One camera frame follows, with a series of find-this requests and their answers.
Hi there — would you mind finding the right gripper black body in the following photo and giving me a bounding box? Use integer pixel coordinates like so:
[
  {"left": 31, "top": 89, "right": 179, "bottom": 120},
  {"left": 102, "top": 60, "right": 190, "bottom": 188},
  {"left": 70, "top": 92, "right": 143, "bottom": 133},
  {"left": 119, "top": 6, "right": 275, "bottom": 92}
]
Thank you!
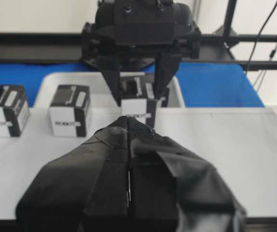
[{"left": 81, "top": 0, "right": 201, "bottom": 68}]

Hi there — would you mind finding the black box on base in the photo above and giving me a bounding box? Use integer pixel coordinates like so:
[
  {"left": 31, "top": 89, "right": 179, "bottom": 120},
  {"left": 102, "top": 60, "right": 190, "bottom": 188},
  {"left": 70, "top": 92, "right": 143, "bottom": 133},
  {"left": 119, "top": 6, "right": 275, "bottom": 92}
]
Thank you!
[
  {"left": 0, "top": 85, "right": 29, "bottom": 137},
  {"left": 49, "top": 85, "right": 92, "bottom": 137}
]

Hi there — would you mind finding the black box from tray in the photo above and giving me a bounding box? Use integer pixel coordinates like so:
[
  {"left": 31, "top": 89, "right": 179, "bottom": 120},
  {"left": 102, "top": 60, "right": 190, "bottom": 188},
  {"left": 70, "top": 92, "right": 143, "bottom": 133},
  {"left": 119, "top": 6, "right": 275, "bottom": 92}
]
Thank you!
[{"left": 121, "top": 98, "right": 157, "bottom": 128}]

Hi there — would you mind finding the white plastic tray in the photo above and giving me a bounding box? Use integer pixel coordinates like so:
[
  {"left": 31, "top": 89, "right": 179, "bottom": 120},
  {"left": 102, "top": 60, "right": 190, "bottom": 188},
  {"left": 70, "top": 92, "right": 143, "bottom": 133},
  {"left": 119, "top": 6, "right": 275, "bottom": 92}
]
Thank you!
[{"left": 33, "top": 72, "right": 185, "bottom": 108}]

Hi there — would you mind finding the black box far on base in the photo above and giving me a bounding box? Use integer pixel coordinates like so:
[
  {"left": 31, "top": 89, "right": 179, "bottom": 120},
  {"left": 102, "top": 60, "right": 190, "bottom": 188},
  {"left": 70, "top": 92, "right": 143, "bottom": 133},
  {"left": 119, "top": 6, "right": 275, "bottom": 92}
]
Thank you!
[{"left": 0, "top": 85, "right": 29, "bottom": 137}]

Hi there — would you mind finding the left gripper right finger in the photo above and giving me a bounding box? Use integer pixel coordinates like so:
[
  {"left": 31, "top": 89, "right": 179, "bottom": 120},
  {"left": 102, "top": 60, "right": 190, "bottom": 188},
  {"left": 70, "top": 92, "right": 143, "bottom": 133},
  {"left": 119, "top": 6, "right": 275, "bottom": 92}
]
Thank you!
[{"left": 128, "top": 117, "right": 247, "bottom": 232}]

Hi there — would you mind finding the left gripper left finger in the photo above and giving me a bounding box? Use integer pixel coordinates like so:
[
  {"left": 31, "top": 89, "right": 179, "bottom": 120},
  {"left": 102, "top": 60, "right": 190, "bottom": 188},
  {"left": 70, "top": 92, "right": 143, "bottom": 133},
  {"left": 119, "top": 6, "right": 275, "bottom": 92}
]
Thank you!
[{"left": 16, "top": 116, "right": 128, "bottom": 232}]

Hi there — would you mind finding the black hanging cable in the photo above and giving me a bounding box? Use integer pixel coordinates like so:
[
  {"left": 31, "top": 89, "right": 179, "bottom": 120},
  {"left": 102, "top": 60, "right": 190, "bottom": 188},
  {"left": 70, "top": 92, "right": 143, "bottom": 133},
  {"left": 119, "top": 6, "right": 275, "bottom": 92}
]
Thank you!
[{"left": 246, "top": 0, "right": 277, "bottom": 72}]

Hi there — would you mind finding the black box in tray corner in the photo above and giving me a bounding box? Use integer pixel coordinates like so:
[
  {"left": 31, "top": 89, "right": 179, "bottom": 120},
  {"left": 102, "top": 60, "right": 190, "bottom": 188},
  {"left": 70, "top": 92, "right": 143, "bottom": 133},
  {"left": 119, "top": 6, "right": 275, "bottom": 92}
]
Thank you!
[{"left": 121, "top": 73, "right": 169, "bottom": 107}]

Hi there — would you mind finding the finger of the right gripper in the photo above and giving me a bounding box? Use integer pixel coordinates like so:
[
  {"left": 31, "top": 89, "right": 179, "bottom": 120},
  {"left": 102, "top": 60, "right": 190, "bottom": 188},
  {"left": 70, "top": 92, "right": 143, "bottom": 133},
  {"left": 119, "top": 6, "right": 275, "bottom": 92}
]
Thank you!
[
  {"left": 154, "top": 49, "right": 182, "bottom": 100},
  {"left": 97, "top": 56, "right": 121, "bottom": 106}
]

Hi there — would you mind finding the blue table cloth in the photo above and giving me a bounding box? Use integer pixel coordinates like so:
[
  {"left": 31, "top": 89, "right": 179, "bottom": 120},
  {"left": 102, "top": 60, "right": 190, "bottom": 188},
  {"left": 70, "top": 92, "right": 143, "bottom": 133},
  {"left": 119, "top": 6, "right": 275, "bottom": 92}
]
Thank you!
[{"left": 0, "top": 62, "right": 264, "bottom": 107}]

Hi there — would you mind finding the black metal frame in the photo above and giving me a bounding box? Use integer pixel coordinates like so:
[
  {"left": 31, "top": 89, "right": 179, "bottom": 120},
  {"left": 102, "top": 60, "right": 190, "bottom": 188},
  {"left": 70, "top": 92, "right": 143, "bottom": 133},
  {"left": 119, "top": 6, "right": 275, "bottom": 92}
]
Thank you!
[{"left": 0, "top": 0, "right": 277, "bottom": 72}]

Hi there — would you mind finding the white base board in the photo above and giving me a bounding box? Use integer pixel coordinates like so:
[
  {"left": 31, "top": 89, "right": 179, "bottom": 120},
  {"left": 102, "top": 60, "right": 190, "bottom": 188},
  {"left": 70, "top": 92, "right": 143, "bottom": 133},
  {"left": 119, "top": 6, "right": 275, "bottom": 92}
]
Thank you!
[{"left": 0, "top": 108, "right": 277, "bottom": 220}]

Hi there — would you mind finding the black box middle on base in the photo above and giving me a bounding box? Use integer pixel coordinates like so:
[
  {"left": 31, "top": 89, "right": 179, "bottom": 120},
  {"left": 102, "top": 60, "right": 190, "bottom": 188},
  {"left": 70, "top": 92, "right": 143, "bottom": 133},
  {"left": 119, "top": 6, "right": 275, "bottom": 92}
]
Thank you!
[{"left": 49, "top": 85, "right": 92, "bottom": 137}]

